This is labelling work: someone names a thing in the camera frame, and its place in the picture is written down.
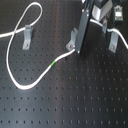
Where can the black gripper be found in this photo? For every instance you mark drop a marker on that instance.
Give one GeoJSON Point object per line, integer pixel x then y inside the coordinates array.
{"type": "Point", "coordinates": [97, 9]}

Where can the grey sensor upper right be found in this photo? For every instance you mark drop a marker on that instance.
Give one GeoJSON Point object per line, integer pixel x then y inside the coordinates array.
{"type": "Point", "coordinates": [117, 14]}

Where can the black perforated board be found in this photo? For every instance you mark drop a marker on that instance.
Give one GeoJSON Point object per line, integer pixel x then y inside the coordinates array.
{"type": "Point", "coordinates": [85, 90]}

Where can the middle metal cable clip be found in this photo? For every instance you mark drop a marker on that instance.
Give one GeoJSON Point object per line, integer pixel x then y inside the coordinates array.
{"type": "Point", "coordinates": [71, 45]}

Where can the metal cable clip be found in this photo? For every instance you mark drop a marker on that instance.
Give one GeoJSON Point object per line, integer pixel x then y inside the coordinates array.
{"type": "Point", "coordinates": [113, 40]}
{"type": "Point", "coordinates": [27, 37]}
{"type": "Point", "coordinates": [71, 45]}

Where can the right metal cable clip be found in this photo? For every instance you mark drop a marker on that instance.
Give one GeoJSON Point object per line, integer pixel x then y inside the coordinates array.
{"type": "Point", "coordinates": [113, 40]}

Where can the left metal cable clip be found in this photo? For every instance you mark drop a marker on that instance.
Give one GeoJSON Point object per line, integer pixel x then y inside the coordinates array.
{"type": "Point", "coordinates": [27, 37]}

